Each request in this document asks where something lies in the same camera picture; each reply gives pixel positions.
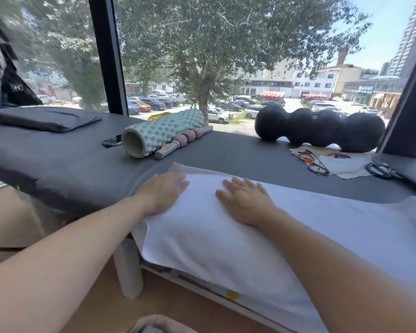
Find person's left hand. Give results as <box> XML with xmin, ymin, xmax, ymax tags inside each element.
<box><xmin>135</xmin><ymin>171</ymin><xmax>190</xmax><ymax>217</ymax></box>

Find person's right hand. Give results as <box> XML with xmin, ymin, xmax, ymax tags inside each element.
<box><xmin>215</xmin><ymin>176</ymin><xmax>281</xmax><ymax>228</ymax></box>

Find white towel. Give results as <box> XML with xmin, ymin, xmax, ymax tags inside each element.
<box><xmin>131</xmin><ymin>162</ymin><xmax>416</xmax><ymax>333</ymax></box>

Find person's left forearm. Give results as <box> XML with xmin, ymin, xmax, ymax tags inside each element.
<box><xmin>0</xmin><ymin>196</ymin><xmax>151</xmax><ymax>333</ymax></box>

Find person's right forearm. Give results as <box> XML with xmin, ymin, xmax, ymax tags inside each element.
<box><xmin>258</xmin><ymin>208</ymin><xmax>416</xmax><ymax>333</ymax></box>

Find pink massage roller stick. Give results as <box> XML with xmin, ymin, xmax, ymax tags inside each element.
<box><xmin>155</xmin><ymin>126</ymin><xmax>214</xmax><ymax>160</ymax></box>

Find mint green foam roller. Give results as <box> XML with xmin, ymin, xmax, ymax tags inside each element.
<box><xmin>121</xmin><ymin>108</ymin><xmax>205</xmax><ymax>159</ymax></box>

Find brown framed eyeglasses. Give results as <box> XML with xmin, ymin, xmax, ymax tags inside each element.
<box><xmin>297</xmin><ymin>150</ymin><xmax>330</xmax><ymax>175</ymax></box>

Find black lobed foam roller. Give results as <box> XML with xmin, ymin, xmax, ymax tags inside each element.
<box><xmin>254</xmin><ymin>105</ymin><xmax>386</xmax><ymax>154</ymax></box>

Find row of parked cars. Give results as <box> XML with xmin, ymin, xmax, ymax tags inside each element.
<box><xmin>36</xmin><ymin>89</ymin><xmax>380</xmax><ymax>125</ymax></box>

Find white paper sheet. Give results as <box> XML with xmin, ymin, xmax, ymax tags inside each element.
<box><xmin>289</xmin><ymin>145</ymin><xmax>378</xmax><ymax>179</ymax></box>

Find white table leg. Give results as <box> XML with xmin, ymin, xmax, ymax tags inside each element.
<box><xmin>112</xmin><ymin>238</ymin><xmax>145</xmax><ymax>299</ymax></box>

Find grey padded massage table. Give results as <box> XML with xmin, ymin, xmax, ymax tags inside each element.
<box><xmin>0</xmin><ymin>109</ymin><xmax>416</xmax><ymax>240</ymax></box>

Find black scissors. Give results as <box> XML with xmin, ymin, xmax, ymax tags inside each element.
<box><xmin>365</xmin><ymin>161</ymin><xmax>403</xmax><ymax>180</ymax></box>

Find group of city buildings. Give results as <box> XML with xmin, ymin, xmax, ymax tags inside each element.
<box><xmin>236</xmin><ymin>0</ymin><xmax>416</xmax><ymax>116</ymax></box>

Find grey fabric object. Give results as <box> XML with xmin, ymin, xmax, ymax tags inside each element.
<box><xmin>130</xmin><ymin>314</ymin><xmax>198</xmax><ymax>333</ymax></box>

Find large green tree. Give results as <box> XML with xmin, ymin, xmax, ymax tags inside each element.
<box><xmin>116</xmin><ymin>0</ymin><xmax>372</xmax><ymax>118</ymax></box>

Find black laptop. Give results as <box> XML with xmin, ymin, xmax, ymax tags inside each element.
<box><xmin>372</xmin><ymin>152</ymin><xmax>416</xmax><ymax>193</ymax></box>

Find folded dark grey mat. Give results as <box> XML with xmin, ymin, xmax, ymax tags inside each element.
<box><xmin>0</xmin><ymin>107</ymin><xmax>103</xmax><ymax>133</ymax></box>

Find hanging black garment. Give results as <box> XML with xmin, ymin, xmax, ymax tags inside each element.
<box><xmin>0</xmin><ymin>5</ymin><xmax>44</xmax><ymax>108</ymax></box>

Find black window post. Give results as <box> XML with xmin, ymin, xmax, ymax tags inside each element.
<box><xmin>377</xmin><ymin>29</ymin><xmax>416</xmax><ymax>160</ymax></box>
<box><xmin>88</xmin><ymin>0</ymin><xmax>129</xmax><ymax>117</ymax></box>

